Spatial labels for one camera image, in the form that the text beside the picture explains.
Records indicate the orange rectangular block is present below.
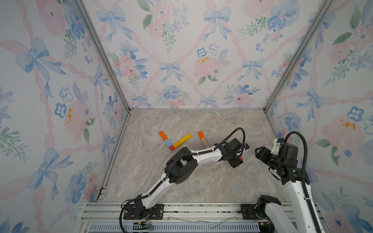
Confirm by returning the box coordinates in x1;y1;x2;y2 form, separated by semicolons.
198;131;205;139

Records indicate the long yellow block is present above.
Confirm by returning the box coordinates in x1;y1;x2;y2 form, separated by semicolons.
180;134;192;143

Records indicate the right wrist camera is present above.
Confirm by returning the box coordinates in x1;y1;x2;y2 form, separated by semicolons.
271;138;285;156

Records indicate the aluminium corner post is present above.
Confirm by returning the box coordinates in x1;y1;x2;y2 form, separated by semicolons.
72;0;130;114
263;0;335;114

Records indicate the long natural wood block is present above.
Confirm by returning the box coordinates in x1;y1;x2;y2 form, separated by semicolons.
201;138;210;149

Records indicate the aluminium corner post right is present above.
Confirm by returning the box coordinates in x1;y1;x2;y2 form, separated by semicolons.
263;0;335;114

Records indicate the light blue block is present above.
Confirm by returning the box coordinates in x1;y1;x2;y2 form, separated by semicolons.
165;139;173;147

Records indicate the small orange block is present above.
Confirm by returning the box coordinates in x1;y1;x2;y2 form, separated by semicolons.
159;131;168;141

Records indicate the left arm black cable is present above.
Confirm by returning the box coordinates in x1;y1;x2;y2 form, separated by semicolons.
119;127;246;233

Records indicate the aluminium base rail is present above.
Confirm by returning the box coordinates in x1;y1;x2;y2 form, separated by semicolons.
77;201;324;233

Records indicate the aluminium corner post left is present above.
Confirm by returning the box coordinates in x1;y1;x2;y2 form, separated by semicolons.
72;0;130;114

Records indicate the short yellow block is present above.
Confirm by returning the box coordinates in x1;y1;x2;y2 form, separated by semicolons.
173;141;182;148

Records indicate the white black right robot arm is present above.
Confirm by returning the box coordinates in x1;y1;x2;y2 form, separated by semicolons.
254;138;325;233

